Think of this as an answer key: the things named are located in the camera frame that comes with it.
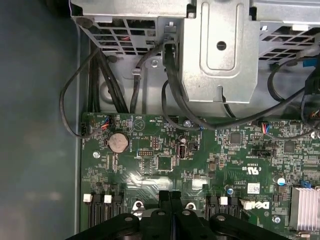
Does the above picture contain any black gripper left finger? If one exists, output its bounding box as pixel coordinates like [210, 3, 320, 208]
[66, 190, 172, 240]

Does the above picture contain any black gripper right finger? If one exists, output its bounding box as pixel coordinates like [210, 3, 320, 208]
[171, 190, 292, 240]

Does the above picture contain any RAM slot with black clip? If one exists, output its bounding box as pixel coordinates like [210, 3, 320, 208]
[112, 193, 125, 218]
[91, 193, 103, 227]
[207, 196, 219, 221]
[229, 197, 240, 221]

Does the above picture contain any RAM slot with white clip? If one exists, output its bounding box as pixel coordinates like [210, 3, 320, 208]
[218, 196, 230, 217]
[238, 198, 253, 211]
[82, 193, 93, 232]
[103, 194, 113, 223]

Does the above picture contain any black square chip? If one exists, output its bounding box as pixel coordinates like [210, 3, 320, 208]
[156, 155, 174, 172]

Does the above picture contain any green motherboard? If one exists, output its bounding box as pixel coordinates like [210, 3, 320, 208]
[80, 111, 320, 240]

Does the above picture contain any round coin battery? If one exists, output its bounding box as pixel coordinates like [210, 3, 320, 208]
[107, 131, 130, 154]

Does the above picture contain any metal drive cage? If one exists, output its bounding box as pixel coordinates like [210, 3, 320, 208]
[69, 0, 320, 105]

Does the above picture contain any silver finned heatsink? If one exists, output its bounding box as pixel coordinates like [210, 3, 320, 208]
[289, 186, 320, 232]

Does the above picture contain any black PC case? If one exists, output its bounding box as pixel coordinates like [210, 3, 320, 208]
[0, 0, 320, 240]

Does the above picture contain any thick black cable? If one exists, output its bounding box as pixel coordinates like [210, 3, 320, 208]
[161, 41, 320, 131]
[300, 66, 320, 126]

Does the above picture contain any black cable with clip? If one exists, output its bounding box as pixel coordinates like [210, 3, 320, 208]
[129, 46, 165, 114]

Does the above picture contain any black cable bundle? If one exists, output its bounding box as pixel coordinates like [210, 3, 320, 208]
[87, 48, 130, 114]

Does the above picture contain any thin black cable loop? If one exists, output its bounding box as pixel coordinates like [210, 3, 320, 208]
[59, 47, 112, 138]

